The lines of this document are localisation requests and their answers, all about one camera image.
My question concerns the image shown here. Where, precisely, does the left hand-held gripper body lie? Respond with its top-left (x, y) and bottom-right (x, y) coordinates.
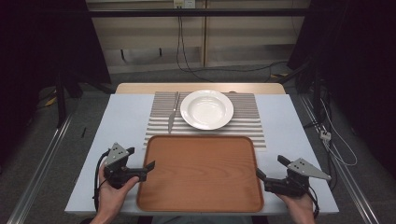
top-left (102, 142), bottom-right (148, 190)

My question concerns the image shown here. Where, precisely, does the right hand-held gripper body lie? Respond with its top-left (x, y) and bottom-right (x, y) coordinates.
top-left (263, 157), bottom-right (332, 198)

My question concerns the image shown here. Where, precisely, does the silver table knife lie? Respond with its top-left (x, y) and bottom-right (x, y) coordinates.
top-left (167, 91), bottom-right (181, 134)

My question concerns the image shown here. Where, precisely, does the brown wooden tray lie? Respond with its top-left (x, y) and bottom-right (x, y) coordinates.
top-left (135, 134), bottom-right (265, 214)

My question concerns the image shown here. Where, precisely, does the white deep plate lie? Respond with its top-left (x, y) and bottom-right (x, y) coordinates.
top-left (179, 90), bottom-right (234, 132)

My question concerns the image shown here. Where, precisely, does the person's right hand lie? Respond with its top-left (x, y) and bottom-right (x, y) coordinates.
top-left (276, 192), bottom-right (317, 224)

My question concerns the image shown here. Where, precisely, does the person's left hand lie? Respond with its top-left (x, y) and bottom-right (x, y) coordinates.
top-left (97, 169), bottom-right (140, 219)

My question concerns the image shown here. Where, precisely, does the striped placemat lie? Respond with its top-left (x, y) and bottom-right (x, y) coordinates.
top-left (143, 91), bottom-right (268, 152)

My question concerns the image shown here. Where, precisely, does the black metal stand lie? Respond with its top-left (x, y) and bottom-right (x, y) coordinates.
top-left (53, 62), bottom-right (82, 129)

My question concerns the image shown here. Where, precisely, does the dark curtain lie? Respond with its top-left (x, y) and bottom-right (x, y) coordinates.
top-left (0, 0), bottom-right (112, 162)
top-left (287, 0), bottom-right (396, 171)

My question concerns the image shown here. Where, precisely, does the black horizontal bar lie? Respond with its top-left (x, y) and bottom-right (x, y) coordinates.
top-left (88, 8), bottom-right (313, 19)

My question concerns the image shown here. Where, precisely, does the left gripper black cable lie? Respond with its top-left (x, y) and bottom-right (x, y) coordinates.
top-left (92, 148), bottom-right (112, 213)

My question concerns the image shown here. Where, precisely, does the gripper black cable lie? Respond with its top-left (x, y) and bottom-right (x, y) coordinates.
top-left (92, 148), bottom-right (112, 213)
top-left (303, 186), bottom-right (321, 219)

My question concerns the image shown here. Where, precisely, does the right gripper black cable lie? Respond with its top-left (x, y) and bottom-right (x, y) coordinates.
top-left (303, 186), bottom-right (321, 219)

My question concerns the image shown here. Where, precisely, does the metal floor rail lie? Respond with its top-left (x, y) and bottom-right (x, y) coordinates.
top-left (6, 112), bottom-right (75, 224)
top-left (299, 93), bottom-right (381, 224)

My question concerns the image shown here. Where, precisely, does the white cable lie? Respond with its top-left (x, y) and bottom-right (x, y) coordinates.
top-left (319, 97), bottom-right (359, 167)

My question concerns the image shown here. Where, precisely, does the black hanging cable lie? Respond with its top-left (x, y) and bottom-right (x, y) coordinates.
top-left (176, 8), bottom-right (216, 83)

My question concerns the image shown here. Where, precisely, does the white wall socket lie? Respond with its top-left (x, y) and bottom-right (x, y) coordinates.
top-left (173, 0), bottom-right (196, 9)

